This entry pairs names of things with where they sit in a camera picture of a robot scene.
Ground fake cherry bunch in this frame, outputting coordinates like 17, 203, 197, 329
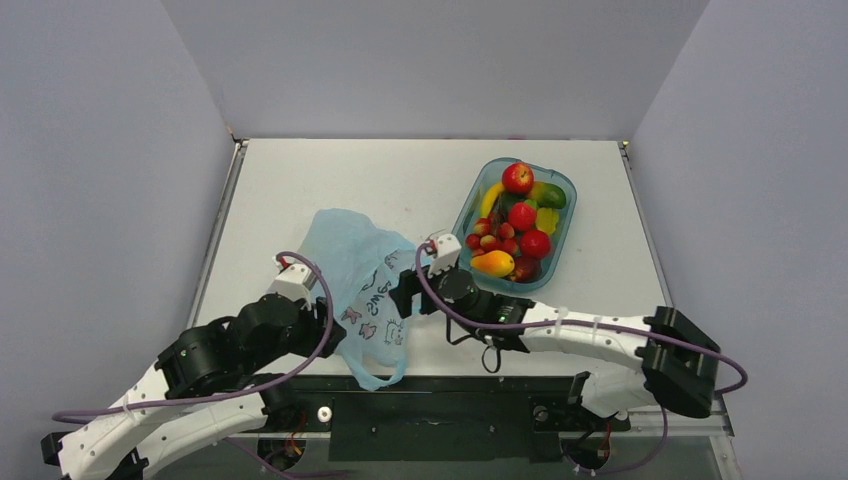
465, 218, 520, 257

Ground green orange fake mango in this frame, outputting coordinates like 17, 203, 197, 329
526, 181, 568, 209

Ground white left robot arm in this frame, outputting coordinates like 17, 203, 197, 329
40, 293, 345, 479

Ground teal plastic fruit tray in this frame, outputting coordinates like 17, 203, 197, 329
453, 157, 577, 293

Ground light blue plastic bag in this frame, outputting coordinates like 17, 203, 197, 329
298, 208, 415, 391

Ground orange yellow fake fruit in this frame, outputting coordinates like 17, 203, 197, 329
470, 250, 515, 278

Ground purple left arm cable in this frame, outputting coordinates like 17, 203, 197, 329
51, 251, 335, 425

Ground yellow fake banana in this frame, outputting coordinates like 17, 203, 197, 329
480, 182, 505, 220

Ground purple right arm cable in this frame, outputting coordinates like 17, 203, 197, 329
415, 241, 750, 397

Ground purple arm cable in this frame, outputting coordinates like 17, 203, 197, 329
51, 251, 335, 425
415, 241, 750, 397

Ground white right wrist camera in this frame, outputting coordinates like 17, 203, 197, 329
427, 234, 462, 278

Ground red fake strawberry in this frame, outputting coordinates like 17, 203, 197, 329
507, 202, 536, 232

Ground dark red fake fruit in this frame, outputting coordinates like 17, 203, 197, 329
507, 256, 540, 283

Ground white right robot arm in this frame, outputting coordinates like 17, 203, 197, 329
390, 268, 721, 427

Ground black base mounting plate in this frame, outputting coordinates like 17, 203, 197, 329
254, 375, 636, 462

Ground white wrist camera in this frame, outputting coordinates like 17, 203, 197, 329
427, 234, 462, 278
268, 263, 317, 309

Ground red fake apple from bag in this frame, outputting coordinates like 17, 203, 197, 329
501, 162, 535, 195

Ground yellow fake starfruit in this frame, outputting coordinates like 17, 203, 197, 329
535, 207, 560, 237

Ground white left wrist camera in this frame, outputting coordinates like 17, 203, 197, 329
268, 263, 317, 309

